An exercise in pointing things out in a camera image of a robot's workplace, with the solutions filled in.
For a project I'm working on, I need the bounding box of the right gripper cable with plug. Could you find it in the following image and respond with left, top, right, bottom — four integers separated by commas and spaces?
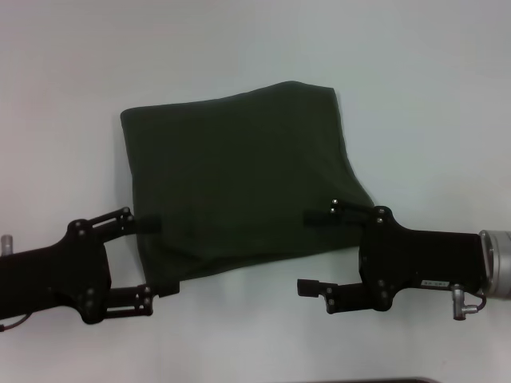
450, 282, 486, 321

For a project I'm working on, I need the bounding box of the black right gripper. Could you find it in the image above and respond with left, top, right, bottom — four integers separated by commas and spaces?
297, 197, 489, 315

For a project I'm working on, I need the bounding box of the left gripper cable with plug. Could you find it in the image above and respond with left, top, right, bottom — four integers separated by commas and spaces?
0, 313, 31, 332

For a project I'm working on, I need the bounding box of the gripper cable with plug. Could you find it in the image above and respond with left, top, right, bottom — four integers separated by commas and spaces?
0, 313, 31, 332
450, 282, 486, 321

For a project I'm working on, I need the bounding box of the dark green printed t-shirt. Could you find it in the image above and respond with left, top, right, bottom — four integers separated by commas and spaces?
119, 80, 378, 298

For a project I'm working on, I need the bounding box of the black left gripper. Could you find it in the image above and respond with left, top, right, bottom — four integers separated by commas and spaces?
0, 206, 180, 326

